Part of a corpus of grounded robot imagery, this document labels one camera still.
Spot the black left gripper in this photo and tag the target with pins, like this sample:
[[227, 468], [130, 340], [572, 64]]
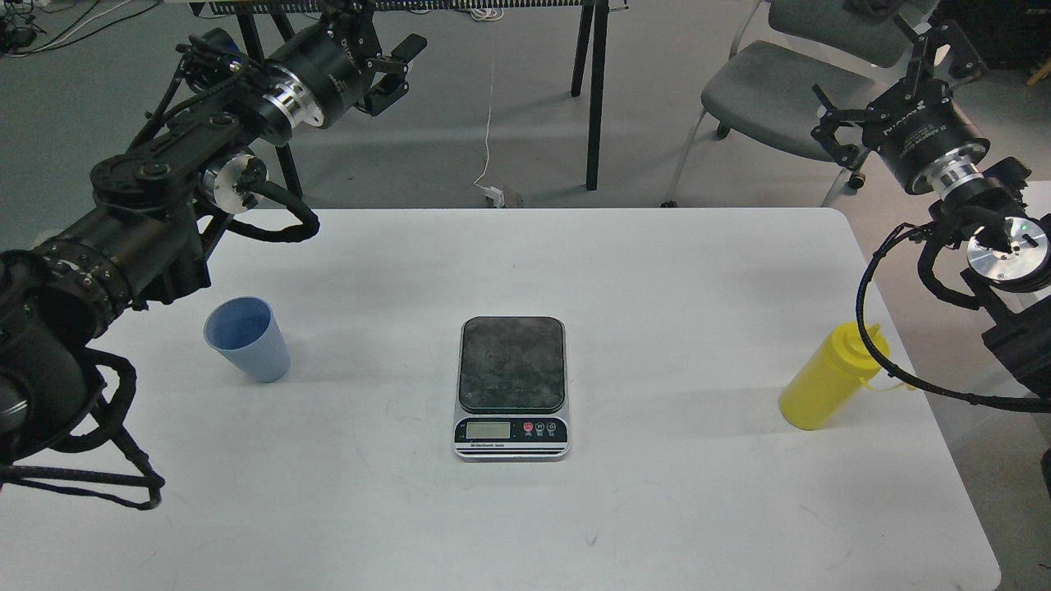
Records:
[[336, 62]]

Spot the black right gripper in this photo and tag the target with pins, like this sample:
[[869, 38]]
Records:
[[924, 135]]

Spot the black trestle table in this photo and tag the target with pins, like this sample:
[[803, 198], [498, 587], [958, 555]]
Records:
[[591, 45]]

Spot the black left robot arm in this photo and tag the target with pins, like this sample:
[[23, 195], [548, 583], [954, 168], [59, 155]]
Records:
[[187, 178]]

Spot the grey office chair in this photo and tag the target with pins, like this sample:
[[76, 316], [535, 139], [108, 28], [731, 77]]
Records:
[[764, 90]]

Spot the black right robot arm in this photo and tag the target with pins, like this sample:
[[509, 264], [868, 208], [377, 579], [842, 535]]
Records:
[[980, 240]]

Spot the blue plastic cup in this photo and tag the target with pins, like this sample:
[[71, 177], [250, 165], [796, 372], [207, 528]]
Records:
[[246, 332]]

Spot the white side table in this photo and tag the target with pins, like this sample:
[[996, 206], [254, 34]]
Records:
[[1037, 196]]

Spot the white power adapter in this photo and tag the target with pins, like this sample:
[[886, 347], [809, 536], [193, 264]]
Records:
[[502, 197]]

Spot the digital kitchen scale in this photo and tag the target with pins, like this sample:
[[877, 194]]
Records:
[[512, 390]]

